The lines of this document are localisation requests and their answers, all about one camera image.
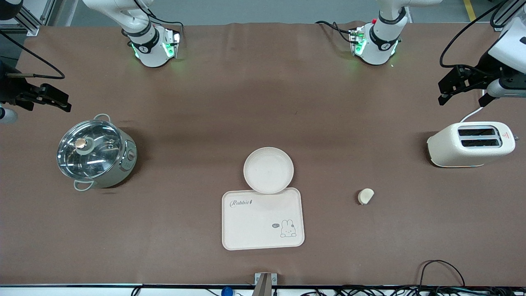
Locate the round cream plate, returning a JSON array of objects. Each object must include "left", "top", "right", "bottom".
[{"left": 243, "top": 147, "right": 295, "bottom": 195}]

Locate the cream rabbit print tray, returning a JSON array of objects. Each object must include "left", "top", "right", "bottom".
[{"left": 221, "top": 187, "right": 305, "bottom": 251}]

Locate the glass pot lid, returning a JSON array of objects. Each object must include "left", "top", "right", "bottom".
[{"left": 57, "top": 119, "right": 125, "bottom": 182}]

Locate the cream two-slot toaster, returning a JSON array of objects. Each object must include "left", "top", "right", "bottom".
[{"left": 426, "top": 121, "right": 519, "bottom": 168}]

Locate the pale green electric cooking pot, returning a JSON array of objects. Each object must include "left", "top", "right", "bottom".
[{"left": 56, "top": 113, "right": 138, "bottom": 192}]

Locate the brown table cover mat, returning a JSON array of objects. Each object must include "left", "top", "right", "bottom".
[{"left": 0, "top": 21, "right": 526, "bottom": 287}]

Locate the white toaster power cable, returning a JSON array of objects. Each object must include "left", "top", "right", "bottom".
[{"left": 459, "top": 90, "right": 487, "bottom": 123}]

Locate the black right arm gripper cable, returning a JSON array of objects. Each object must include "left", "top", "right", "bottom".
[{"left": 0, "top": 30, "right": 66, "bottom": 80}]

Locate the black arm gripper cable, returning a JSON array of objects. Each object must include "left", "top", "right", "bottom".
[
  {"left": 439, "top": 0, "right": 512, "bottom": 69},
  {"left": 0, "top": 30, "right": 66, "bottom": 80}
]

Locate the black left arm gripper cable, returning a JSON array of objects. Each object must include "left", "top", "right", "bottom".
[{"left": 439, "top": 0, "right": 512, "bottom": 69}]

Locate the aluminium extrusion frame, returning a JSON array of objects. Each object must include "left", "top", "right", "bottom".
[{"left": 0, "top": 0, "right": 57, "bottom": 37}]

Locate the black left arm base cable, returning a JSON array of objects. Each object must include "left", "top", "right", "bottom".
[{"left": 315, "top": 20, "right": 355, "bottom": 44}]

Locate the black arm base cable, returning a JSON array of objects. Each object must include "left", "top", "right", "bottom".
[
  {"left": 315, "top": 20, "right": 355, "bottom": 44},
  {"left": 132, "top": 0, "right": 185, "bottom": 38}
]

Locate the black right arm base cable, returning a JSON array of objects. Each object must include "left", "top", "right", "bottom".
[{"left": 132, "top": 0, "right": 185, "bottom": 38}]

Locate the black looped floor cable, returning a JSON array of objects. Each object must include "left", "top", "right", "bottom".
[{"left": 418, "top": 259, "right": 466, "bottom": 288}]

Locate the black cable bundle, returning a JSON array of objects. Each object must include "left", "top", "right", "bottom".
[{"left": 298, "top": 285, "right": 526, "bottom": 296}]

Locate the grey metal table bracket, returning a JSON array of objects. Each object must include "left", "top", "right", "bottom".
[{"left": 251, "top": 272, "right": 278, "bottom": 296}]

